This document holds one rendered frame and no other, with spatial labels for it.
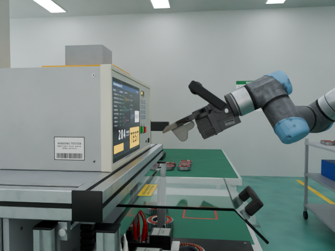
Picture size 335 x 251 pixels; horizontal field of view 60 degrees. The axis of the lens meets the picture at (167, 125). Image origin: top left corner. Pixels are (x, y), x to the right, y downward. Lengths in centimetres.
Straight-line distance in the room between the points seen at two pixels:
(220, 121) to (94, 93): 37
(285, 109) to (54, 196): 56
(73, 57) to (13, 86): 420
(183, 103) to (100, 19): 247
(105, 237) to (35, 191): 12
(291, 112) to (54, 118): 55
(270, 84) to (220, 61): 525
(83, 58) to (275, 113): 418
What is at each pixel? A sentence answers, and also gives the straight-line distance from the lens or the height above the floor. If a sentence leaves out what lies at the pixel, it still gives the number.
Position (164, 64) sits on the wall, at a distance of 607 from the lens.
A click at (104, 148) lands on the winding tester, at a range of 56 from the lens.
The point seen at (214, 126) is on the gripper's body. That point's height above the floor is 119.
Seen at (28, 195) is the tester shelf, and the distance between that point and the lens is 48.
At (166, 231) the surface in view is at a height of 87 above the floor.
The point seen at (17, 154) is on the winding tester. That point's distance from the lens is 65.
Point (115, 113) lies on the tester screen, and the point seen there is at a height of 123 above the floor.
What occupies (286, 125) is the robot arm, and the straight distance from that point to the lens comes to 76.
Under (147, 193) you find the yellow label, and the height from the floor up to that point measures 107.
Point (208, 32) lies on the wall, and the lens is 617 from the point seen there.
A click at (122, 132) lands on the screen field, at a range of 64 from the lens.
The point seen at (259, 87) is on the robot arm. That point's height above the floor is 130.
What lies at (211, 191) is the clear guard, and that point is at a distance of 63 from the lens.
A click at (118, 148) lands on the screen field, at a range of 61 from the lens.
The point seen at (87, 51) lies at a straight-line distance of 477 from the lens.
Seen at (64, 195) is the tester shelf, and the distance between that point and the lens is 46.
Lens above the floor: 122
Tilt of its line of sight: 2 degrees down
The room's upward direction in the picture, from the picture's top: straight up
